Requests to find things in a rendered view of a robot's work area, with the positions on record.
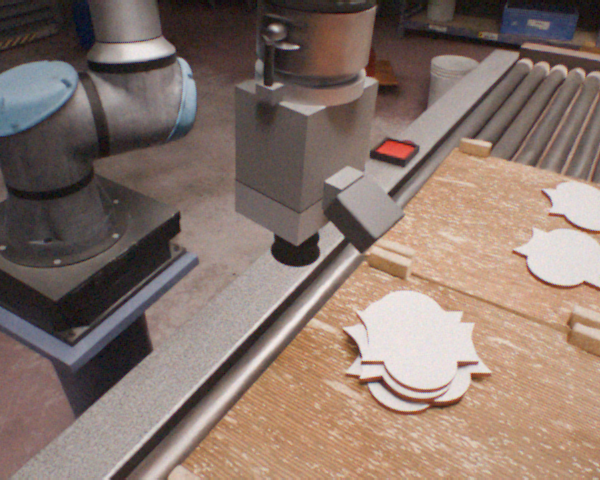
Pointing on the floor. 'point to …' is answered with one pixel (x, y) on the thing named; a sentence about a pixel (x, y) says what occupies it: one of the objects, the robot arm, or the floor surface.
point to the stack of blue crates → (84, 24)
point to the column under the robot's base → (88, 379)
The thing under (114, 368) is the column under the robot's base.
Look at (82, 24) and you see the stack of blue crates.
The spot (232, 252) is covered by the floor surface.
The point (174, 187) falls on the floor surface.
